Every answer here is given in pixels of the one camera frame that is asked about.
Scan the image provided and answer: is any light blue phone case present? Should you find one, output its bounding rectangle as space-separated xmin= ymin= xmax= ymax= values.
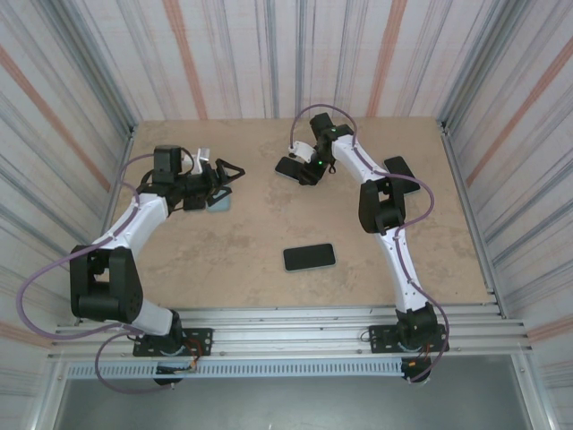
xmin=206 ymin=186 xmax=234 ymax=213
xmin=274 ymin=155 xmax=304 ymax=183

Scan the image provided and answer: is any narrow aluminium side profile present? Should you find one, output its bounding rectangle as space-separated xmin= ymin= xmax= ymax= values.
xmin=73 ymin=125 xmax=138 ymax=326

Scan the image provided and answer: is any wide aluminium side profile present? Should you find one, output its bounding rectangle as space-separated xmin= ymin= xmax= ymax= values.
xmin=440 ymin=119 xmax=510 ymax=320

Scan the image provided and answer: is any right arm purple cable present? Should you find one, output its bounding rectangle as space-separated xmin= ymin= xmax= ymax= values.
xmin=288 ymin=103 xmax=451 ymax=385

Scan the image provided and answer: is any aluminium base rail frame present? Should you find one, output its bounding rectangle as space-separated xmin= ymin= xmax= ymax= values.
xmin=47 ymin=305 xmax=535 ymax=360

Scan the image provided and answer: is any grey slotted cable duct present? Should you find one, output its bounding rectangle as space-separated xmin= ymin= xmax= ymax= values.
xmin=66 ymin=361 xmax=404 ymax=380

